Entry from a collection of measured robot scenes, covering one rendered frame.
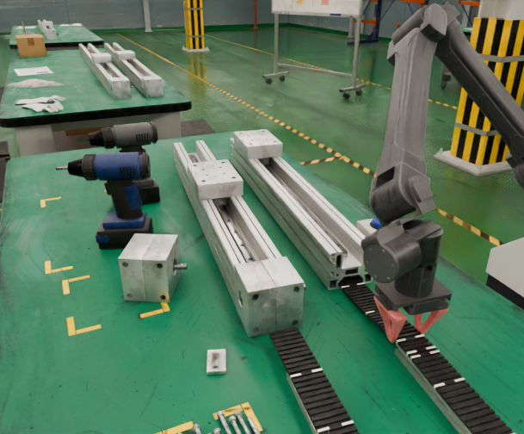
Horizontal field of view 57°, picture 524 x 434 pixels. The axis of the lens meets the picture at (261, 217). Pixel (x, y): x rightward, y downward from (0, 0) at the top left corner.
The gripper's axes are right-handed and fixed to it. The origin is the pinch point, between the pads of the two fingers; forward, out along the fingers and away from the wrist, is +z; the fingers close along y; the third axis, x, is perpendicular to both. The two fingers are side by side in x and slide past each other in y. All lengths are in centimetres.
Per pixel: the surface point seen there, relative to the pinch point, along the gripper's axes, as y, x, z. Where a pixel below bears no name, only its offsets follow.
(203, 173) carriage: 22, -59, -9
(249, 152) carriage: 5, -76, -7
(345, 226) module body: -2.9, -29.1, -5.3
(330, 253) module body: 4.8, -19.6, -5.1
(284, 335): 19.3, -5.2, -0.2
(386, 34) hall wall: -626, -1065, 61
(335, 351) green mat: 11.0, -2.7, 3.3
